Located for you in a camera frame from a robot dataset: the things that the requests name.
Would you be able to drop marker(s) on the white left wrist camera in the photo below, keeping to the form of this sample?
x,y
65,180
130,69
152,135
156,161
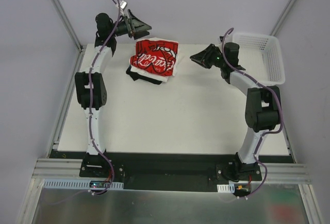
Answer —
x,y
123,5

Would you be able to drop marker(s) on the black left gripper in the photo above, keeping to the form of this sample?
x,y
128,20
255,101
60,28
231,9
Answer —
x,y
130,23

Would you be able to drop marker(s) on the aluminium frame post left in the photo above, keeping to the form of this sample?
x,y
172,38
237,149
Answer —
x,y
67,24

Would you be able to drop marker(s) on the aluminium front rail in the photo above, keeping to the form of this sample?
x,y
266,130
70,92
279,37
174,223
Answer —
x,y
74,169

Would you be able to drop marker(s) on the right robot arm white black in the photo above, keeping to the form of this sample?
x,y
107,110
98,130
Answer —
x,y
263,112

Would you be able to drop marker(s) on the white plastic basket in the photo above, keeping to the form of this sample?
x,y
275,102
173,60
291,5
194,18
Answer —
x,y
261,56

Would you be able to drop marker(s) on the aluminium frame post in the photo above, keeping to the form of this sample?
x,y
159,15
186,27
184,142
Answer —
x,y
282,17
67,24

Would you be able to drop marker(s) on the white t shirt red print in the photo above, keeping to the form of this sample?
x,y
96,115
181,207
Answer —
x,y
156,56

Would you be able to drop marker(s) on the white slotted cable duct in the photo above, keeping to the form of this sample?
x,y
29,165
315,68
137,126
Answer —
x,y
233,188
81,184

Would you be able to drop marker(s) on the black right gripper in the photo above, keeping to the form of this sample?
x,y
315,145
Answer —
x,y
211,56

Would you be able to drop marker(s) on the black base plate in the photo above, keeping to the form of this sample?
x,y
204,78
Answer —
x,y
233,171

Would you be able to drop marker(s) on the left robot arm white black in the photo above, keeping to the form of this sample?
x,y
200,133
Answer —
x,y
89,84

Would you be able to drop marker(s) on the white slotted cable duct right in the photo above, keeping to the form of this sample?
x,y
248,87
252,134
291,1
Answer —
x,y
233,188

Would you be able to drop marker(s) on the aluminium side rail right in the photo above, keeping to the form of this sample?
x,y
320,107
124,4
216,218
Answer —
x,y
288,144

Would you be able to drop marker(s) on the aluminium frame post right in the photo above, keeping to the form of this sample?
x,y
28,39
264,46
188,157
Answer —
x,y
282,17

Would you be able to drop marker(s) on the white slotted cable duct left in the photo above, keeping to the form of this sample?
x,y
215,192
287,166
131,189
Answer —
x,y
81,184

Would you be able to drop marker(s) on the black t shirt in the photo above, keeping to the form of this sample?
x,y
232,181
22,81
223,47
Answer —
x,y
135,76

